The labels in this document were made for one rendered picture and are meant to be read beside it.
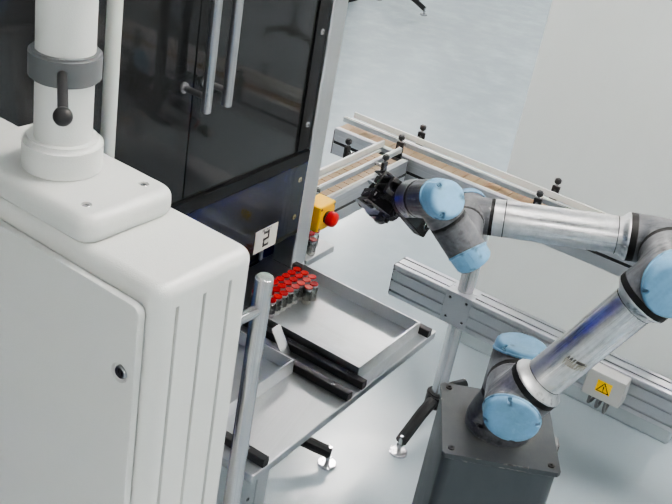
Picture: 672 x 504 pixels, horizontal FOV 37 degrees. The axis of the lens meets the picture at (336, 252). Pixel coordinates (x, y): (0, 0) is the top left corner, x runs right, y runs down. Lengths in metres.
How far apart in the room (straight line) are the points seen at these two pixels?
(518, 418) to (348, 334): 0.48
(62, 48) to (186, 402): 0.44
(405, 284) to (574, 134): 0.79
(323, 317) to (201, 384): 1.11
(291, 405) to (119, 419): 0.88
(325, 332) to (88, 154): 1.16
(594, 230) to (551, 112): 1.60
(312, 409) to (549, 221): 0.61
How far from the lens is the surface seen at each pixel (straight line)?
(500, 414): 2.03
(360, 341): 2.28
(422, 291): 3.29
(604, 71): 3.47
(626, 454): 3.73
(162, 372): 1.18
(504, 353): 2.13
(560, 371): 1.99
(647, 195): 3.52
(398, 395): 3.65
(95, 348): 1.21
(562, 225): 2.00
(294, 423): 2.02
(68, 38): 1.19
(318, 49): 2.25
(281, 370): 2.10
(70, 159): 1.23
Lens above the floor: 2.14
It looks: 29 degrees down
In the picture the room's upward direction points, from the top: 10 degrees clockwise
